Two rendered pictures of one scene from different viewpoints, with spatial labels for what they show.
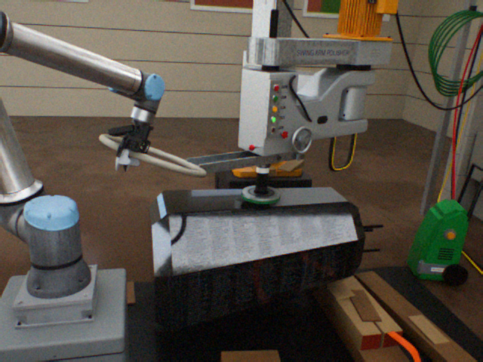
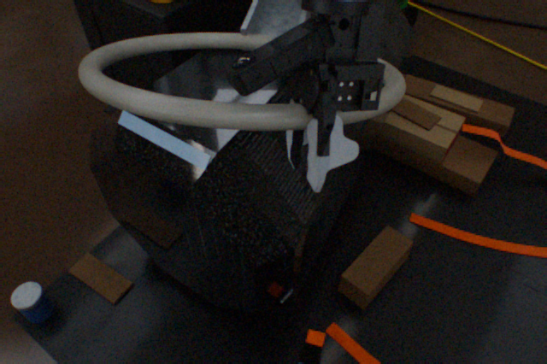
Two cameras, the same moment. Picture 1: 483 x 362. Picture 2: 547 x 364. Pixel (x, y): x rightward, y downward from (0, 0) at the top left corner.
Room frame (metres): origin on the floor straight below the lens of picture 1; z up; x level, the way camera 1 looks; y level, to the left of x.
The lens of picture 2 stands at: (1.43, 0.74, 1.59)
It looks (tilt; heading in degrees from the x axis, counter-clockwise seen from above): 49 degrees down; 319
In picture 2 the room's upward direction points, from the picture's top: straight up
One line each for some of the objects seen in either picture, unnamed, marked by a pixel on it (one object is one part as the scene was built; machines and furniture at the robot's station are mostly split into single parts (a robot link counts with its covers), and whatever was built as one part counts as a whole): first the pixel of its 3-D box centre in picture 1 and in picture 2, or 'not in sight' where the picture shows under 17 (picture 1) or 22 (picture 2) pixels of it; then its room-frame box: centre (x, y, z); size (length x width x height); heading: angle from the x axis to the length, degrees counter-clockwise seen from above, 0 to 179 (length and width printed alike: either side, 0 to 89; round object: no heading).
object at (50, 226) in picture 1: (52, 228); not in sight; (1.25, 0.57, 1.11); 0.17 x 0.15 x 0.18; 49
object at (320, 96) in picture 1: (319, 111); not in sight; (2.57, -0.43, 1.28); 0.74 x 0.23 x 0.49; 130
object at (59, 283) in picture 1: (58, 268); not in sight; (1.24, 0.56, 0.98); 0.19 x 0.19 x 0.10
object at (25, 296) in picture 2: not in sight; (33, 302); (2.54, 0.94, 0.08); 0.10 x 0.10 x 0.13
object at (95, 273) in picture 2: (126, 292); (100, 277); (2.52, 0.71, 0.02); 0.25 x 0.10 x 0.01; 16
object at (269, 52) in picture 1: (319, 54); not in sight; (2.55, -0.39, 1.60); 0.96 x 0.25 x 0.17; 130
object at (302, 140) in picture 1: (296, 139); not in sight; (2.31, -0.29, 1.18); 0.15 x 0.10 x 0.15; 130
